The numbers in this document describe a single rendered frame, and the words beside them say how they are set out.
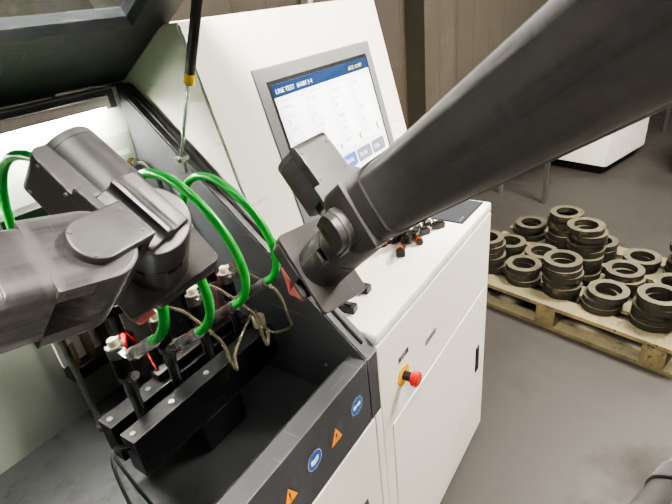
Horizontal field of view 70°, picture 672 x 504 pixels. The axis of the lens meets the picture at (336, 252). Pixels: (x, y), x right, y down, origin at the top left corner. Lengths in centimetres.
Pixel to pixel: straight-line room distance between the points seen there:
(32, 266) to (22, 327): 4
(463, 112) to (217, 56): 80
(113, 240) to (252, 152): 69
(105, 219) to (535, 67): 28
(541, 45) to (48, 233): 29
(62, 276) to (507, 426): 193
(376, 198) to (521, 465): 174
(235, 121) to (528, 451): 159
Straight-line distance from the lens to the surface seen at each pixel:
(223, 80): 100
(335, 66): 128
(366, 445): 106
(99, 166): 42
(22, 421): 116
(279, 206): 104
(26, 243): 34
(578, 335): 259
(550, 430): 215
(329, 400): 87
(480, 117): 24
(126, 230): 36
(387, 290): 107
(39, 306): 33
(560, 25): 20
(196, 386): 92
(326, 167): 45
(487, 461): 201
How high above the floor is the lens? 156
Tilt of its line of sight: 28 degrees down
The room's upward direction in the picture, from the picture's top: 7 degrees counter-clockwise
